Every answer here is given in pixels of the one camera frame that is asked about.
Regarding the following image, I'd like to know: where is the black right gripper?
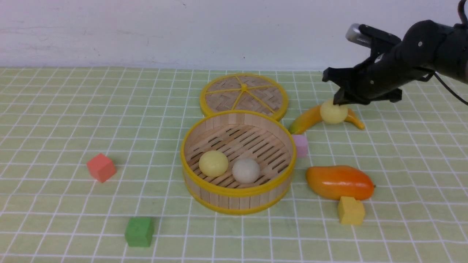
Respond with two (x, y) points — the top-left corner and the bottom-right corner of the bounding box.
(321, 20), (454, 106)

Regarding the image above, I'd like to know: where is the pale yellow bun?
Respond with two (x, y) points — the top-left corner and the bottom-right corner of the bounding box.
(199, 151), (229, 178)
(320, 99), (349, 124)

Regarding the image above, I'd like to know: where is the white round bun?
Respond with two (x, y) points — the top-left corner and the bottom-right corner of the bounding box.
(232, 158), (260, 184)

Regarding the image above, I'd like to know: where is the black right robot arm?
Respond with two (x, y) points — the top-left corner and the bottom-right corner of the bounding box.
(322, 20), (468, 105)

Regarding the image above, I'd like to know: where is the woven bamboo steamer lid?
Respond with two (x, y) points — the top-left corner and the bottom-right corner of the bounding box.
(199, 73), (289, 121)

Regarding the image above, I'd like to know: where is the bamboo steamer tray yellow rim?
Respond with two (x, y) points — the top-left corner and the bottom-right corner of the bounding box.
(180, 110), (297, 215)

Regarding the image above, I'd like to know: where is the yellow toy banana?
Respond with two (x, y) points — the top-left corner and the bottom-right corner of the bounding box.
(288, 105), (365, 134)

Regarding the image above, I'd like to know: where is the pink wooden cube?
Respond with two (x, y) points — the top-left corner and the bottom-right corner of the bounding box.
(291, 134), (309, 158)

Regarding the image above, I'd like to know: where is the orange toy mango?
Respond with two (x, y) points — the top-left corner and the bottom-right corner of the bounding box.
(305, 165), (375, 201)

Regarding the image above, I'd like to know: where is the yellow wooden cube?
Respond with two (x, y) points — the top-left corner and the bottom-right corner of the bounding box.
(337, 196), (366, 226)

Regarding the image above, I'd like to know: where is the green wooden cube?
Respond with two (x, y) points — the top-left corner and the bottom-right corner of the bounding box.
(124, 217), (154, 247)

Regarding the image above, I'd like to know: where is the red wooden cube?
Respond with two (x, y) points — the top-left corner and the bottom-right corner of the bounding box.
(86, 153), (117, 183)

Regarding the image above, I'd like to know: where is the green checkered tablecloth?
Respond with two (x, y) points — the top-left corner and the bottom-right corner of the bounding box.
(0, 67), (468, 263)

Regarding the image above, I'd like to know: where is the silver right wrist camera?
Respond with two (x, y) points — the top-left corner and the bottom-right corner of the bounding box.
(345, 23), (383, 48)

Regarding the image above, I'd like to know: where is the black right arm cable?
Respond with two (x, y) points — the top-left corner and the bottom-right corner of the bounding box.
(433, 0), (468, 106)

